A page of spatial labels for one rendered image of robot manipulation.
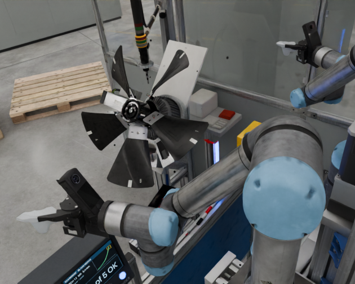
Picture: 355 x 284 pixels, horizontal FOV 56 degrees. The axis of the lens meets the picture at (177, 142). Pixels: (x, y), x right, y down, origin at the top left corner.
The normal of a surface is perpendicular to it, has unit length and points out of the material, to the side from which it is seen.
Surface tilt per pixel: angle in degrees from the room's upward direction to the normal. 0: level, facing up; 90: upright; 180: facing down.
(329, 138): 90
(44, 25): 90
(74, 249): 15
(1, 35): 90
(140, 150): 50
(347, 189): 90
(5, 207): 0
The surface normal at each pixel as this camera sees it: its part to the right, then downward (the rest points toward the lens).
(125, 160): 0.03, -0.03
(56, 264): -0.29, -0.85
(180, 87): -0.56, -0.12
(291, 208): -0.32, 0.49
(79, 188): 0.78, -0.32
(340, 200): -0.69, 0.49
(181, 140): -0.16, -0.54
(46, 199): -0.09, -0.79
